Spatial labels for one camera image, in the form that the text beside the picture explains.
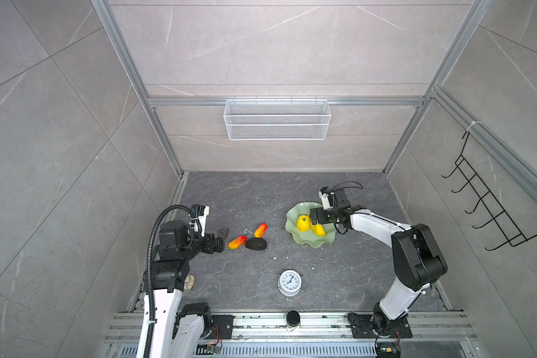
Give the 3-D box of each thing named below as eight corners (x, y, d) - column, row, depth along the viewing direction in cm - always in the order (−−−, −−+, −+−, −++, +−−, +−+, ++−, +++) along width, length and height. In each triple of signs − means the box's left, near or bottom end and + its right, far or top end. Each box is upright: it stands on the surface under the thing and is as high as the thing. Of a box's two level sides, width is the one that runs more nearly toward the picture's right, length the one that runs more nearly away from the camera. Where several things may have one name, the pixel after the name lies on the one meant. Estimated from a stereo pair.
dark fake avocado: (246, 250, 93) (245, 246, 90) (247, 241, 95) (246, 236, 92) (267, 250, 93) (267, 246, 90) (267, 241, 95) (267, 236, 92)
